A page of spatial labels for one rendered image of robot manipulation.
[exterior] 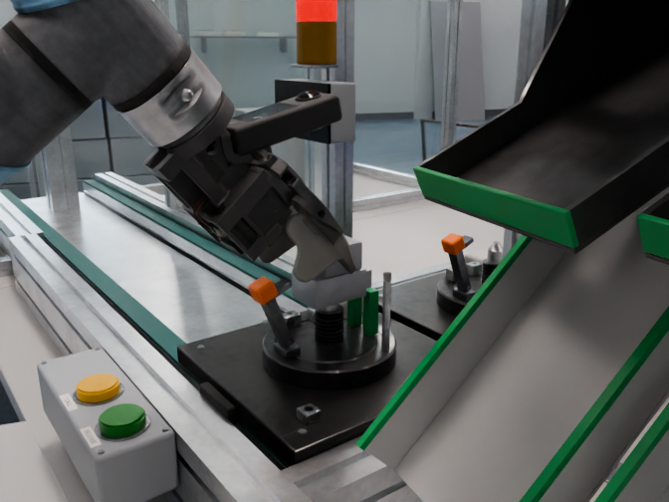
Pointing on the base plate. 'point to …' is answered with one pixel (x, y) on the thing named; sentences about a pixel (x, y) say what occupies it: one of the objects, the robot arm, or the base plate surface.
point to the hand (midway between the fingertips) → (334, 250)
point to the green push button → (121, 420)
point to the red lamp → (316, 10)
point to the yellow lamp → (316, 43)
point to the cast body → (334, 282)
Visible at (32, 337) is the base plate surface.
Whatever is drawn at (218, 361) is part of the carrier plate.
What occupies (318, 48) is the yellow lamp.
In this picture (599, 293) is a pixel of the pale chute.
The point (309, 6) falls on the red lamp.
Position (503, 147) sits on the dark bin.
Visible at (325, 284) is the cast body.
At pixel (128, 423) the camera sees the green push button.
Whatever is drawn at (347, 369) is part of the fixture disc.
